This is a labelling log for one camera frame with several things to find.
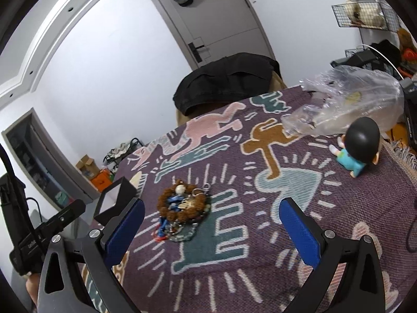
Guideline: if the black jewelry box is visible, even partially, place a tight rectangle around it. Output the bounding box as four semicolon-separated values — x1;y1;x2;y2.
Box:
93;177;136;226

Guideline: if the brown rudraksha bead bracelet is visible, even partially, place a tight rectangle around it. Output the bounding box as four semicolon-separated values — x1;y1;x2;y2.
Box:
156;179;213;225

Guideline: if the person's left hand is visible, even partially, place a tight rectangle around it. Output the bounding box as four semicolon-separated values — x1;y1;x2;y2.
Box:
26;273;40;306

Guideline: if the orange box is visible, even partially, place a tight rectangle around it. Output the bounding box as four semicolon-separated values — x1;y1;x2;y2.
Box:
90;169;114;193

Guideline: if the cardboard box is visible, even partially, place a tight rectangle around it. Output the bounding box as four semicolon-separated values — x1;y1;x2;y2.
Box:
76;155;100;180

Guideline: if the black shoe rack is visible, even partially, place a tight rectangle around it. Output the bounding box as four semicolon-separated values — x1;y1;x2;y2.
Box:
102;138;144;170

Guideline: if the purple patterned woven tablecloth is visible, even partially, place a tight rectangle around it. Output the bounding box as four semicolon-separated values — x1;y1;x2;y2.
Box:
113;88;416;312

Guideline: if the black-haired boy figurine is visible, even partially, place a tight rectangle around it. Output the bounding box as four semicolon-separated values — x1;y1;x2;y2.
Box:
329;117;382;178

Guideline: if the clear plastic bag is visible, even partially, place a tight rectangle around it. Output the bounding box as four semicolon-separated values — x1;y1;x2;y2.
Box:
281;66;404;136

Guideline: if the tan chair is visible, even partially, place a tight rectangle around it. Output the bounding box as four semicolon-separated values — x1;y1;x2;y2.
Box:
175;71;288;127

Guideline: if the black jacket on chair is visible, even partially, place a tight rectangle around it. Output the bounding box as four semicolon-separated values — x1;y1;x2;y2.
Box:
173;52;281;116

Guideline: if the grey door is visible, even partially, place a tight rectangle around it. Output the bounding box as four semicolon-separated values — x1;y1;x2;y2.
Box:
151;0;275;70

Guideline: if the black door handle lock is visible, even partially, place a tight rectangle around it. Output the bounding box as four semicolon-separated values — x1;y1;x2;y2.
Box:
187;42;210;64

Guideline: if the black wire wall basket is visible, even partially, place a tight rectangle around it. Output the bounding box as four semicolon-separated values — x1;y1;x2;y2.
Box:
332;0;400;33

